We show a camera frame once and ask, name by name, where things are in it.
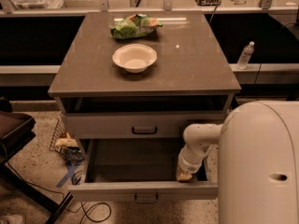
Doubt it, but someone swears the wire basket with items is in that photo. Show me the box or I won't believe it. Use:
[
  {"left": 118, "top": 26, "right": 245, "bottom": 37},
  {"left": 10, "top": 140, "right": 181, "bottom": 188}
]
[{"left": 50, "top": 118, "right": 84, "bottom": 161}]

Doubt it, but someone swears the black floor cable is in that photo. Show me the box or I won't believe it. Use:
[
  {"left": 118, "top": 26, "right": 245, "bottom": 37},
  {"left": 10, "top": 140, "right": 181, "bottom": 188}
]
[{"left": 3, "top": 170, "right": 113, "bottom": 224}]

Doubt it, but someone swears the grey drawer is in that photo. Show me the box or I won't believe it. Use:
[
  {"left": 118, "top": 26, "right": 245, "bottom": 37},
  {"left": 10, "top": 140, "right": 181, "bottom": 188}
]
[
  {"left": 62, "top": 111, "right": 226, "bottom": 139},
  {"left": 69, "top": 138, "right": 218, "bottom": 203}
]

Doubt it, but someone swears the clear plastic water bottle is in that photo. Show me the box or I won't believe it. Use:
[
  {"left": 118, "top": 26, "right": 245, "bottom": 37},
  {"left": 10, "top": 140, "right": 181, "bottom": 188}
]
[{"left": 237, "top": 41, "right": 255, "bottom": 70}]

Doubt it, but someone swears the green chip bag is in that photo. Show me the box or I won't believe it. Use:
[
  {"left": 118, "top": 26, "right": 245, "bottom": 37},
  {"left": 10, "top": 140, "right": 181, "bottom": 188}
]
[{"left": 110, "top": 14, "right": 163, "bottom": 39}]

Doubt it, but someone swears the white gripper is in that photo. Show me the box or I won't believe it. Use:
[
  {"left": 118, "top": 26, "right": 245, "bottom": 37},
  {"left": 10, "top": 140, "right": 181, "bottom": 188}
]
[{"left": 176, "top": 148, "right": 206, "bottom": 182}]

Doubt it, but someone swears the white paper bowl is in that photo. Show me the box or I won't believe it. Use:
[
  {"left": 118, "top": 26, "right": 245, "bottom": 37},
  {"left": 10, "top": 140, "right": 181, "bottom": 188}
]
[{"left": 112, "top": 44, "right": 157, "bottom": 73}]

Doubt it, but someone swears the grey drawer cabinet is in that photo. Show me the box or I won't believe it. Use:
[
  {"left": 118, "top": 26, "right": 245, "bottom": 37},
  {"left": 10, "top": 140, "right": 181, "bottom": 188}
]
[{"left": 47, "top": 10, "right": 242, "bottom": 142}]

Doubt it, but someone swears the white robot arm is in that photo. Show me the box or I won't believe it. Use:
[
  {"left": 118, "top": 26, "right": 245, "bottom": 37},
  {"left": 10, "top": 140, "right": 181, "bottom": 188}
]
[{"left": 177, "top": 101, "right": 299, "bottom": 224}]

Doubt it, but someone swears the dark chair at left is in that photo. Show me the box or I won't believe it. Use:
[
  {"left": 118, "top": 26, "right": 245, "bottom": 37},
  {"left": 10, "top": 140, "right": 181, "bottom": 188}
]
[{"left": 0, "top": 97, "right": 73, "bottom": 224}]

